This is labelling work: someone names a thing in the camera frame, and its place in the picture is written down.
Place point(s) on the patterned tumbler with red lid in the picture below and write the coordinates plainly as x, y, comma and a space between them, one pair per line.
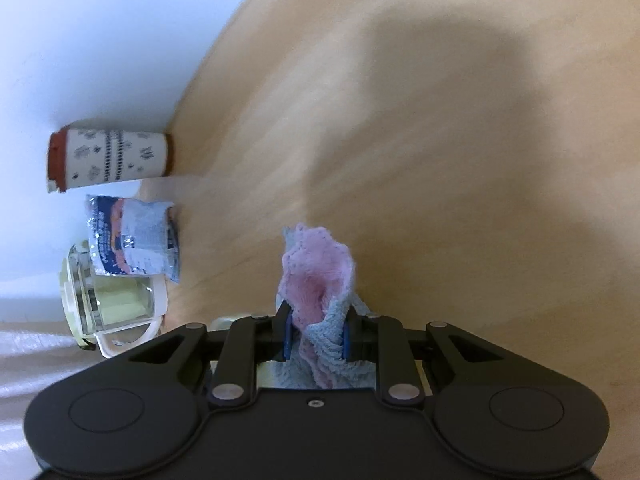
110, 155

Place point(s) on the blue and white snack packet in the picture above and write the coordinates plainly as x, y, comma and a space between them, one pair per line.
135, 235

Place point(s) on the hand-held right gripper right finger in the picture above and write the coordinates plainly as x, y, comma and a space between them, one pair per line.
346, 341

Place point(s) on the blue and pink cleaning cloth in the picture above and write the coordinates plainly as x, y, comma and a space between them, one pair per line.
315, 270

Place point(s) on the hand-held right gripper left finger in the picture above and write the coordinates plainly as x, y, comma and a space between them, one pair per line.
286, 334

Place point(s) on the white wrinkled sheet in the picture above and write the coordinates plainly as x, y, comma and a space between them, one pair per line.
30, 360

